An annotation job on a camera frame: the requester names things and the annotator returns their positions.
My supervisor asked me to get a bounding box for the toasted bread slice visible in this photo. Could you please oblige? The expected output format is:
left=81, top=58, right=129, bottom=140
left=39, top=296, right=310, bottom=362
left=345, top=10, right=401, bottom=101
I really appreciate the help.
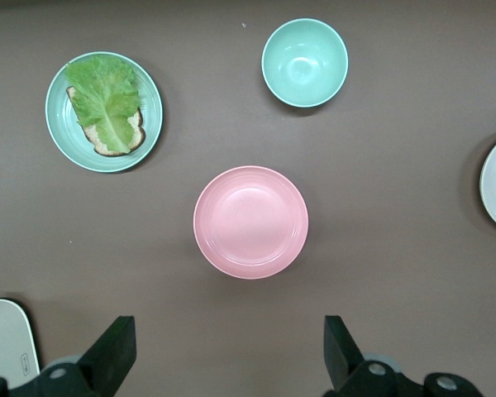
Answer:
left=65, top=85, right=146, bottom=159

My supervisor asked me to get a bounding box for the green plate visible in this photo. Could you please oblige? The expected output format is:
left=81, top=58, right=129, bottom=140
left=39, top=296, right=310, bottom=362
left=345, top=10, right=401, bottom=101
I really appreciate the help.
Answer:
left=45, top=51, right=165, bottom=174

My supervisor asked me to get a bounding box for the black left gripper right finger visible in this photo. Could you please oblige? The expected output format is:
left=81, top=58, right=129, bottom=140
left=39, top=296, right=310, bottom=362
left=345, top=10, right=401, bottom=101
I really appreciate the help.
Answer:
left=321, top=315, right=485, bottom=397

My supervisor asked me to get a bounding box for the pale cutting board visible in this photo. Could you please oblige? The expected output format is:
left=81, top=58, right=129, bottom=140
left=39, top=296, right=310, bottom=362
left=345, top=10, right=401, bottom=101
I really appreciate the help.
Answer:
left=0, top=298, right=41, bottom=388

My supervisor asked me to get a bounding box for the green bowl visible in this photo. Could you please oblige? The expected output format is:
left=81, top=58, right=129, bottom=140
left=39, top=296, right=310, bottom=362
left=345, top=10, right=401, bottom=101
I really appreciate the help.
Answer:
left=260, top=17, right=350, bottom=109

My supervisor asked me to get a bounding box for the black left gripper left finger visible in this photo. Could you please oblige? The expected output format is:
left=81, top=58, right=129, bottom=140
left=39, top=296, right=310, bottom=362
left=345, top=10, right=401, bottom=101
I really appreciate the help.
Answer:
left=0, top=316, right=138, bottom=397

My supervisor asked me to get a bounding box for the pink shallow plate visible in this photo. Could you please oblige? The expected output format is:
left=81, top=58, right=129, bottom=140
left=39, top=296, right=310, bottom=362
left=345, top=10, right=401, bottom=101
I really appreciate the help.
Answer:
left=193, top=165, right=309, bottom=280

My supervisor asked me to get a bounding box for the green lettuce leaf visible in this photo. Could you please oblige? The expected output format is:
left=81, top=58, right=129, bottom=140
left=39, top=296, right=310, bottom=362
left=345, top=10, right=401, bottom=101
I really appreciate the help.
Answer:
left=64, top=55, right=146, bottom=155

